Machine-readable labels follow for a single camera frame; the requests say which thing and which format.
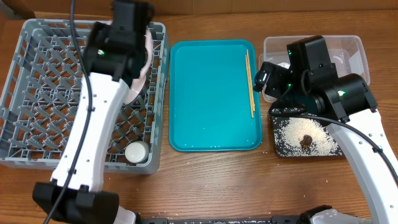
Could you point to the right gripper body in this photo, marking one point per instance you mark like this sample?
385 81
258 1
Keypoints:
267 78

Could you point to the white tissue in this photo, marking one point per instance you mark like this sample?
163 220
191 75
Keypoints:
283 66

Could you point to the wooden chopstick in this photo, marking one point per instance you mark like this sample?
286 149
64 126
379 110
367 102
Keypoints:
250 77
249 86

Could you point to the large white plate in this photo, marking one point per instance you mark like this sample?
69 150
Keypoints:
138 84

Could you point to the white cup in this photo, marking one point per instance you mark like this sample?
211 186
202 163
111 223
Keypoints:
137 152

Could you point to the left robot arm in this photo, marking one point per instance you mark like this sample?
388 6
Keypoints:
114 65

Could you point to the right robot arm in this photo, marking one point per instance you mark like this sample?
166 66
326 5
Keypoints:
348 109

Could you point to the spilled rice pile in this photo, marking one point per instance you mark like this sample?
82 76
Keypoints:
304 137

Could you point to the black tray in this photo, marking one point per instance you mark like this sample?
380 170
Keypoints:
280 115

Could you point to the brown food scrap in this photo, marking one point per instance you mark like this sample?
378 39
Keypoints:
306 141

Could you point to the teal plastic tray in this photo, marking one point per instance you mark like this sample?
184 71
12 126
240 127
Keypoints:
209 104

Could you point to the clear plastic bin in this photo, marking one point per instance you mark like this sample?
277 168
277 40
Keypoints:
346 51

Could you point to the grey plastic dish rack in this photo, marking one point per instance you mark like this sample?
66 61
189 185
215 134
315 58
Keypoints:
41 93

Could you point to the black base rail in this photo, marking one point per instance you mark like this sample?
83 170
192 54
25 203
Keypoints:
272 220

